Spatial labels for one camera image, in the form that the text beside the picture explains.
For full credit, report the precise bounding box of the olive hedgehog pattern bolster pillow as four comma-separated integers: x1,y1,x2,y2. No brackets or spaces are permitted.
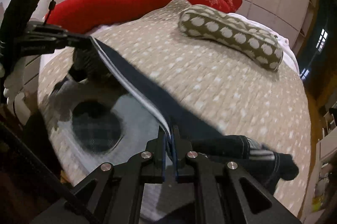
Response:
178,5,283,72

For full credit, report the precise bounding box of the white bed sheet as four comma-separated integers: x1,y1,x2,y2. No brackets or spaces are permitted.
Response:
229,13,300,75

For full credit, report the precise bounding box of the red floral blanket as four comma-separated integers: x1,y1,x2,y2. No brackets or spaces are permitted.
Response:
47,0,242,34

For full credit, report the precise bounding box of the beige dotted quilted bedspread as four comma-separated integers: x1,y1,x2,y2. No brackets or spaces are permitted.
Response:
38,0,311,214

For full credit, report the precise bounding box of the white open shelving unit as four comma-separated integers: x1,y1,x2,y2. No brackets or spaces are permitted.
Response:
300,108,336,223

